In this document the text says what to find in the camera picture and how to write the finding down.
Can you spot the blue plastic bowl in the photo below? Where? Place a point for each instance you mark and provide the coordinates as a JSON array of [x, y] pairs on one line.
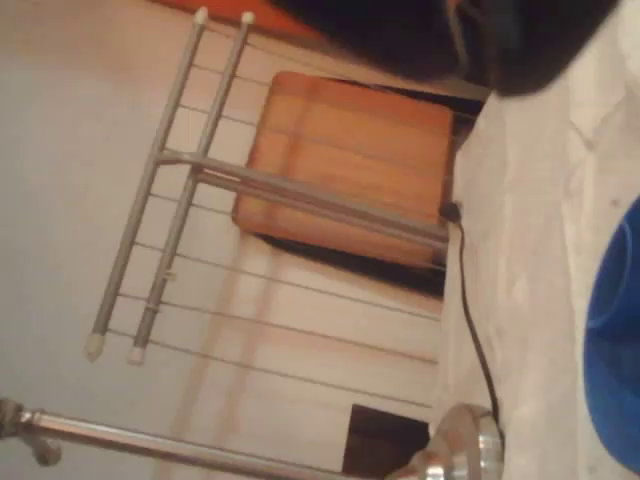
[[620, 325]]

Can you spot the orange wooden board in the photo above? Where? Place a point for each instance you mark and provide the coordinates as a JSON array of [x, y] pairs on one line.
[[270, 16]]

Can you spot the orange wooden stool seat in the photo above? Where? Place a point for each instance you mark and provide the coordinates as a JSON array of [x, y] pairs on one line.
[[360, 140]]

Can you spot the white table cloth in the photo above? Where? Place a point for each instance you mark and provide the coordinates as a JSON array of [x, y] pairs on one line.
[[540, 250]]

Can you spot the grey metal drying rack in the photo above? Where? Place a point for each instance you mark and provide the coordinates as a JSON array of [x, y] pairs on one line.
[[175, 157]]

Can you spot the dark brown furniture block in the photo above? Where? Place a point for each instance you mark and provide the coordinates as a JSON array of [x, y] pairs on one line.
[[385, 440]]

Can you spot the chrome lamp stand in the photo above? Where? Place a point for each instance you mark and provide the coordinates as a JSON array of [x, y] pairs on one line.
[[150, 442]]

